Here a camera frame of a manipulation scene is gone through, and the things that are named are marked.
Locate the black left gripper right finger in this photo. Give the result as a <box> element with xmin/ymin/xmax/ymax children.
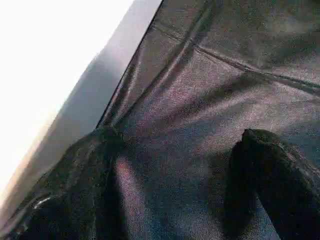
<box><xmin>231</xmin><ymin>129</ymin><xmax>320</xmax><ymax>240</ymax></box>

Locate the black work mat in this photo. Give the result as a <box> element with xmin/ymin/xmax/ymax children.
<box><xmin>95</xmin><ymin>0</ymin><xmax>320</xmax><ymax>240</ymax></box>

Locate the white plastic table top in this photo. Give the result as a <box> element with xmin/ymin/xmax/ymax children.
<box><xmin>0</xmin><ymin>0</ymin><xmax>163</xmax><ymax>211</ymax></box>

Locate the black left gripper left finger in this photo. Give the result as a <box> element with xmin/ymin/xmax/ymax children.
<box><xmin>0</xmin><ymin>126</ymin><xmax>126</xmax><ymax>240</ymax></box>

